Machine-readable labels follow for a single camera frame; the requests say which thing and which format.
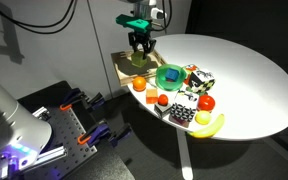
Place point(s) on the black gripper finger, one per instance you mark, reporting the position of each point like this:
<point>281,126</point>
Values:
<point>148,46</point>
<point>133,42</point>

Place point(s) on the wooden tray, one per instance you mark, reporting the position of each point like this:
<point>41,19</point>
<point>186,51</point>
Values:
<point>126,71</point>

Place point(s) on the yellow banana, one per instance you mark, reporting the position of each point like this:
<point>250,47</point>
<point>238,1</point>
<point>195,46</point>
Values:
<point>210,130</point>

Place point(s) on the perforated metal breadboard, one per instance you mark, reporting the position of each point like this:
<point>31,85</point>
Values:
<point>66,128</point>

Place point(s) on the grey square block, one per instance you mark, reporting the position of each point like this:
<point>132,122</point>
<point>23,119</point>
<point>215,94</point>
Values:
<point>162,110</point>

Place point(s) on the light green block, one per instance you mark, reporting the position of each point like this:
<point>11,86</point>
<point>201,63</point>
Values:
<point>137,59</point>

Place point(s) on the black white patterned soft cube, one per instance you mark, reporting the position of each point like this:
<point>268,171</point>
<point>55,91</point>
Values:
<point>201,81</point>

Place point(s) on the yellow lemon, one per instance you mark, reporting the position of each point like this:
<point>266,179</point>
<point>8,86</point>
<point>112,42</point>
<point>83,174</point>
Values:
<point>203,117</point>

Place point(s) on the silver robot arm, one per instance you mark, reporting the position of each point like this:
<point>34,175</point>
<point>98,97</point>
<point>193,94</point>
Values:
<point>146,10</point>

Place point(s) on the orange block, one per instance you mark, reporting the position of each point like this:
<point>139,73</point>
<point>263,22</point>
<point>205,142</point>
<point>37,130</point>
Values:
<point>151,96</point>

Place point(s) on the dog picture soft cube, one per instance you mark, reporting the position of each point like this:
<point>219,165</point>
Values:
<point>184,107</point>

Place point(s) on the green plastic bowl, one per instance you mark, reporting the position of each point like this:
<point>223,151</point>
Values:
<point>161,81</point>

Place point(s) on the red tomato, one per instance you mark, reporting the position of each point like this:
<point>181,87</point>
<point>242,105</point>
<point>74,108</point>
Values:
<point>206,103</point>

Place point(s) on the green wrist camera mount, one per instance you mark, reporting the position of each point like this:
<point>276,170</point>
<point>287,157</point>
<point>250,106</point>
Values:
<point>137,24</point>

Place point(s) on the blue block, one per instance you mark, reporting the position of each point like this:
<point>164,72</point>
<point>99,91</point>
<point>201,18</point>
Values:
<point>171,75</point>

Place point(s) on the orange fruit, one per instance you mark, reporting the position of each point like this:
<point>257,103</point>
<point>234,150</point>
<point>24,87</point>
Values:
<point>139,84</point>

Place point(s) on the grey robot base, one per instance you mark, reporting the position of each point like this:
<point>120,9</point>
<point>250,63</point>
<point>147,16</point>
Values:
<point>22,139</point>

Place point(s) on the purple orange clamp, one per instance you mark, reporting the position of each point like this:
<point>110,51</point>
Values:
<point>77,96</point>
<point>100,131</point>

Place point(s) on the small colourful soft cube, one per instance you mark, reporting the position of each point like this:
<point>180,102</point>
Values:
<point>189,69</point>

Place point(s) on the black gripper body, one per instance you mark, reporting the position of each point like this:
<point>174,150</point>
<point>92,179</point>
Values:
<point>141,37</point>

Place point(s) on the white round table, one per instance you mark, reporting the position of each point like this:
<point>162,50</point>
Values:
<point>250,90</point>

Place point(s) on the red strawberry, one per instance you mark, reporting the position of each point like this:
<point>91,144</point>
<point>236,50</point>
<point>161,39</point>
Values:
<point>163,100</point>

